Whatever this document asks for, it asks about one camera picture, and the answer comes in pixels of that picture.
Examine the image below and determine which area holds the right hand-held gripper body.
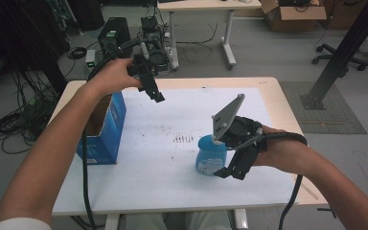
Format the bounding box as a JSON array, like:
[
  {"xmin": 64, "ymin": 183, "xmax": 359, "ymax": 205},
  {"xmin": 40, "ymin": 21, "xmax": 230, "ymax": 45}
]
[{"xmin": 211, "ymin": 93, "xmax": 268, "ymax": 151}]

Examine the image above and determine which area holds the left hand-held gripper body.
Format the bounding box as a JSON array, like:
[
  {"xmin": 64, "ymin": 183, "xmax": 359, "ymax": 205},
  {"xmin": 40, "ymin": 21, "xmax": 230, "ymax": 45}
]
[{"xmin": 126, "ymin": 54, "xmax": 157, "ymax": 93}]

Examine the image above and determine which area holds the blue spray bottle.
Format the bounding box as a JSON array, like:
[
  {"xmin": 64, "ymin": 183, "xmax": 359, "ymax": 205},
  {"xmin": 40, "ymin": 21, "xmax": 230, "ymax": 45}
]
[{"xmin": 195, "ymin": 134, "xmax": 228, "ymax": 176}]

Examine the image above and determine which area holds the person's left hand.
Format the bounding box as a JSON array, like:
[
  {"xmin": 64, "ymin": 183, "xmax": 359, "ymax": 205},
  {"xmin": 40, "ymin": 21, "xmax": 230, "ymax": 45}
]
[{"xmin": 87, "ymin": 58, "xmax": 142, "ymax": 98}]

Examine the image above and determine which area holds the person's right hand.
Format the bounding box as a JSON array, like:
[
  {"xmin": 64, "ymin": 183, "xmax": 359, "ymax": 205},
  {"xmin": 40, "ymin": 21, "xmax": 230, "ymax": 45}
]
[{"xmin": 253, "ymin": 125, "xmax": 302, "ymax": 175}]

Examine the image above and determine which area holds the black electronic equipment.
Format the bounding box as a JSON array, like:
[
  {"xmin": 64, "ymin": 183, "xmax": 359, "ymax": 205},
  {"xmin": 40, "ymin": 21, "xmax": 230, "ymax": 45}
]
[{"xmin": 139, "ymin": 15, "xmax": 171, "ymax": 73}]

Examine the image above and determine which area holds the white power strip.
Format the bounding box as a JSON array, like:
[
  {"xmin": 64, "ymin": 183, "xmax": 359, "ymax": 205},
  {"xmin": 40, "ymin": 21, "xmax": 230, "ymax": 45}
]
[{"xmin": 168, "ymin": 47, "xmax": 180, "ymax": 71}]

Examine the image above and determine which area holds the black computer tower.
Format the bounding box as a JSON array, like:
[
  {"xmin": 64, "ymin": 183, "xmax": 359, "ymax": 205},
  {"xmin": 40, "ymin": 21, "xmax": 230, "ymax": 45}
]
[{"xmin": 97, "ymin": 16, "xmax": 132, "ymax": 59}]

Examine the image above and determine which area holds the small white device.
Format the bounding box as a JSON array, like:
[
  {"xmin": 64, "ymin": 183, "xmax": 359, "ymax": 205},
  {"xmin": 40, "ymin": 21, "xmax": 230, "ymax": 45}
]
[{"xmin": 84, "ymin": 49, "xmax": 97, "ymax": 70}]

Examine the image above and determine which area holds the blue cardboard box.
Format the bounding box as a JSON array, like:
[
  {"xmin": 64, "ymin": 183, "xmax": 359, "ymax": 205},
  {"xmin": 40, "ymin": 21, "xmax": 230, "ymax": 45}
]
[{"xmin": 76, "ymin": 91, "xmax": 127, "ymax": 166}]

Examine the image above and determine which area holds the white background table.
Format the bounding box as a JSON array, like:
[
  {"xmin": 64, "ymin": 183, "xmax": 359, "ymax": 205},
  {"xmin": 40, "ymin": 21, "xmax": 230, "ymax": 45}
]
[{"xmin": 156, "ymin": 0, "xmax": 263, "ymax": 71}]

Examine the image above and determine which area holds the grey floor mat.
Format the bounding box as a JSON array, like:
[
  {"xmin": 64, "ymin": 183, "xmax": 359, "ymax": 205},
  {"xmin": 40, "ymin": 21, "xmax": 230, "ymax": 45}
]
[{"xmin": 279, "ymin": 80, "xmax": 367, "ymax": 135}]

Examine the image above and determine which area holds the brown cardboard box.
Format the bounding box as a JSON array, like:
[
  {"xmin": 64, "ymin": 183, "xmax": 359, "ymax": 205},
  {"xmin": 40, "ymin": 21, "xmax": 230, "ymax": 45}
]
[{"xmin": 260, "ymin": 0, "xmax": 328, "ymax": 33}]

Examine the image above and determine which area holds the black office chair base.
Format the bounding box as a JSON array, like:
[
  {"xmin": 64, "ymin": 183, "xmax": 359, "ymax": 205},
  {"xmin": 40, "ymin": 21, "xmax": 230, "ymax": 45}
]
[{"xmin": 311, "ymin": 43, "xmax": 368, "ymax": 72}]

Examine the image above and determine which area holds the black metal stand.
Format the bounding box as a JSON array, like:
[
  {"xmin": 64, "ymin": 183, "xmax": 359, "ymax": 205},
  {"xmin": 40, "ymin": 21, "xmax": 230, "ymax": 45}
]
[{"xmin": 300, "ymin": 0, "xmax": 368, "ymax": 111}]

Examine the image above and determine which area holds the person's white sleeve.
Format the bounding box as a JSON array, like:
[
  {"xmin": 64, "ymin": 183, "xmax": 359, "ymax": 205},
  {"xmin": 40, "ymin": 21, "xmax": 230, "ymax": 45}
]
[{"xmin": 0, "ymin": 217, "xmax": 53, "ymax": 230}]

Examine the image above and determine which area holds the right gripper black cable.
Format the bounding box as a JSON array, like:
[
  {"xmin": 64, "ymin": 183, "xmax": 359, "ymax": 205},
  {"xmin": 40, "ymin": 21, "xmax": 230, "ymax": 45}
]
[{"xmin": 261, "ymin": 131, "xmax": 309, "ymax": 230}]

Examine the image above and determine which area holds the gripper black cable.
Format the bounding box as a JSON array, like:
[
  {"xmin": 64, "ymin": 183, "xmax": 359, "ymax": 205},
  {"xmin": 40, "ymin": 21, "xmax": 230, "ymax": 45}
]
[
  {"xmin": 261, "ymin": 131, "xmax": 309, "ymax": 230},
  {"xmin": 81, "ymin": 37, "xmax": 143, "ymax": 230}
]

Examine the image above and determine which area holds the coiled black cable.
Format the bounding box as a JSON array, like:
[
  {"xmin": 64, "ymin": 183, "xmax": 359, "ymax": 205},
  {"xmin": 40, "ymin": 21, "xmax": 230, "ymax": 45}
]
[{"xmin": 67, "ymin": 46, "xmax": 88, "ymax": 60}]

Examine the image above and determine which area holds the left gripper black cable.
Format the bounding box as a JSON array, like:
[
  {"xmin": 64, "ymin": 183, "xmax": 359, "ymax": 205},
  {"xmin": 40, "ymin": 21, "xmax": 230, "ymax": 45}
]
[{"xmin": 81, "ymin": 37, "xmax": 143, "ymax": 230}]

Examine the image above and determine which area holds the bundle of black floor cables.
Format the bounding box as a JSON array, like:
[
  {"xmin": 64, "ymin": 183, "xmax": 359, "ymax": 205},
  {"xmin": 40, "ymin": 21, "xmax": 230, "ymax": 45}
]
[{"xmin": 0, "ymin": 68, "xmax": 60, "ymax": 155}]

